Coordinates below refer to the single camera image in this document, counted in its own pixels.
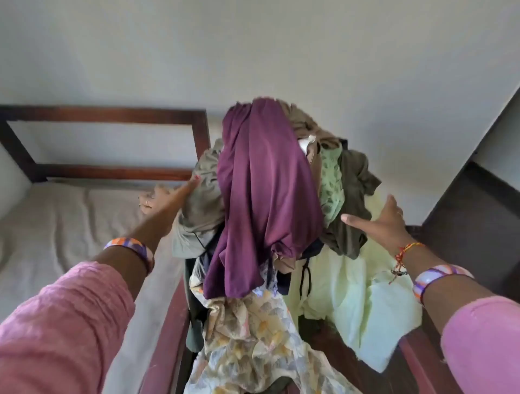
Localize navy blue shorts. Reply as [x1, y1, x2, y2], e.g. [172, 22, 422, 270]
[264, 239, 326, 298]

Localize maroon plastic chair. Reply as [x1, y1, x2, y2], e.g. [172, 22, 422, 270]
[138, 226, 464, 394]

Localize yellow floral dress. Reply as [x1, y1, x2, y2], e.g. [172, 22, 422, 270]
[185, 260, 362, 394]

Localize dark wooden bed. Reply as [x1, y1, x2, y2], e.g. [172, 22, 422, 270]
[0, 104, 212, 394]

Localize person's right forearm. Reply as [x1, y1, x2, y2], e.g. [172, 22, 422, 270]
[398, 244, 506, 336]

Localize beige garment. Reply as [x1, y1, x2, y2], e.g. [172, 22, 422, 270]
[276, 99, 342, 152]

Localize person's left forearm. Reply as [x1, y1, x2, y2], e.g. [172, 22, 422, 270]
[93, 242, 154, 303]

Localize person's right hand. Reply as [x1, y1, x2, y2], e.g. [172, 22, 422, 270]
[340, 195, 417, 258]

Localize striped white purple bangle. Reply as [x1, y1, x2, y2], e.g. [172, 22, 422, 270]
[412, 263, 475, 303]

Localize olive green t-shirt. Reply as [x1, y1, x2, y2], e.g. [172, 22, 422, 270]
[321, 148, 381, 259]

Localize striped orange purple bangle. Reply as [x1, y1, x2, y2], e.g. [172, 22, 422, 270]
[104, 236, 155, 273]

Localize mint patterned clothes item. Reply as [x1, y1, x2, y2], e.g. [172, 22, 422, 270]
[317, 145, 346, 228]

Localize light yellow shirt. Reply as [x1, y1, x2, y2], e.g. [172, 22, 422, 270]
[284, 191, 424, 373]

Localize olive green button shirt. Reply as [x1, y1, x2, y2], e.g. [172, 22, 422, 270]
[169, 138, 229, 259]

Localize person's left hand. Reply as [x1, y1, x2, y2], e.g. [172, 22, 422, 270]
[136, 174, 202, 249]

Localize purple tree-print t-shirt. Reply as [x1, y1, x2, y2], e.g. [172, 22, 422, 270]
[203, 97, 326, 300]

